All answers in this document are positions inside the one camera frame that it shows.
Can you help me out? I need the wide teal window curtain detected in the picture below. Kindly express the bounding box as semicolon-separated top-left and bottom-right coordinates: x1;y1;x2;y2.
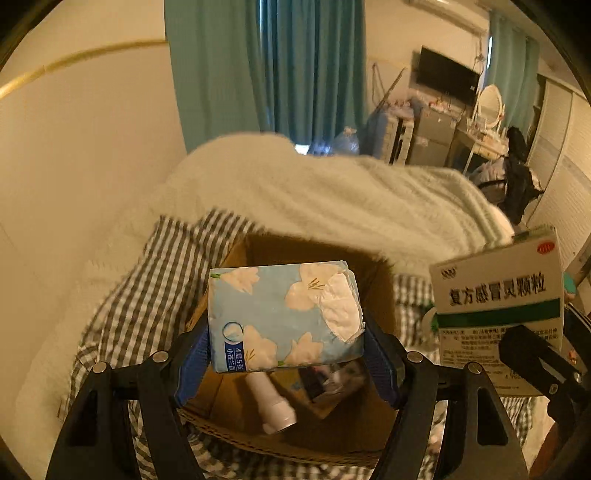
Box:
165;0;368;155

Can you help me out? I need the blue suitcase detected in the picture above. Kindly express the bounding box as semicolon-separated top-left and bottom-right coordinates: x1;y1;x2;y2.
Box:
367;108;400;164

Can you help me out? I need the white air conditioner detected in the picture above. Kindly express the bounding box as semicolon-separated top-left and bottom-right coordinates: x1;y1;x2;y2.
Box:
411;0;490;33

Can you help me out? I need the oval white vanity mirror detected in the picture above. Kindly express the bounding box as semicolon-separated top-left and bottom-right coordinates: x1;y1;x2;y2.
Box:
473;84;504;132

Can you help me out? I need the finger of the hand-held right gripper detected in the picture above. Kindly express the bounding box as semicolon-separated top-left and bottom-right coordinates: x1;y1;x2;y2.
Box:
562;272;591;333
501;324;587;416

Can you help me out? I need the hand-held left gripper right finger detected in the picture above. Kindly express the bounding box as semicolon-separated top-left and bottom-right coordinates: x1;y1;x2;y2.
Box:
362;318;529;480

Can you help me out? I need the white plastic tube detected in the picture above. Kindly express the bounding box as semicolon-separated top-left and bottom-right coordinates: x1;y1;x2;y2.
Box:
245;373;297;435

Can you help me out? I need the narrow teal curtain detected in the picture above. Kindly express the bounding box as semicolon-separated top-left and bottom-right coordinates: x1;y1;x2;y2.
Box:
487;9;541;134

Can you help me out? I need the brown cardboard box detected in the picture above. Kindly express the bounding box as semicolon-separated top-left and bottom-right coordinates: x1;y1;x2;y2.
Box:
178;233;407;467

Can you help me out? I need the grey checked cloth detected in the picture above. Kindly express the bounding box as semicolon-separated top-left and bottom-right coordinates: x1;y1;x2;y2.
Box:
58;210;550;480

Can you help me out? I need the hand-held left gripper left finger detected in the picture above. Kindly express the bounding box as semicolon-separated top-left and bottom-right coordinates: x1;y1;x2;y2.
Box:
46;318;213;480

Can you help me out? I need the black wall television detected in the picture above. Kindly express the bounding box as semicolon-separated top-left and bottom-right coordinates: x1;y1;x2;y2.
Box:
416;46;481;106

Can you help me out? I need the blue floral tissue pack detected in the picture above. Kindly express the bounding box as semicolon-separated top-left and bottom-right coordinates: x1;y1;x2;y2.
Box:
208;260;367;374

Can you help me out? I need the white dressing table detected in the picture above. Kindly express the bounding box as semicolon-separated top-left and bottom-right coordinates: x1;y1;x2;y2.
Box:
450;127;509;174

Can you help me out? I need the dark glossy packet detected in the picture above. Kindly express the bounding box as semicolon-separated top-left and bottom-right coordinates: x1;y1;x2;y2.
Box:
298;360;370;418

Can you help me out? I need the chair with black clothes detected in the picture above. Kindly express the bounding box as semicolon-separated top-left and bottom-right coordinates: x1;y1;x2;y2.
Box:
471;127;543;227

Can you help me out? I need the grey mini fridge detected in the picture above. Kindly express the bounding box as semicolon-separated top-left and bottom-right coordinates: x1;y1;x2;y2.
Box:
406;111;458;167

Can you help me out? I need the white louvered wardrobe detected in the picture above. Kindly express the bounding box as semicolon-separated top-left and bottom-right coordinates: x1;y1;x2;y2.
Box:
522;76;591;278

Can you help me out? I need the white and green medicine box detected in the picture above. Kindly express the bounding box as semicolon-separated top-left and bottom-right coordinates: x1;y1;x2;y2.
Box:
429;225;566;398

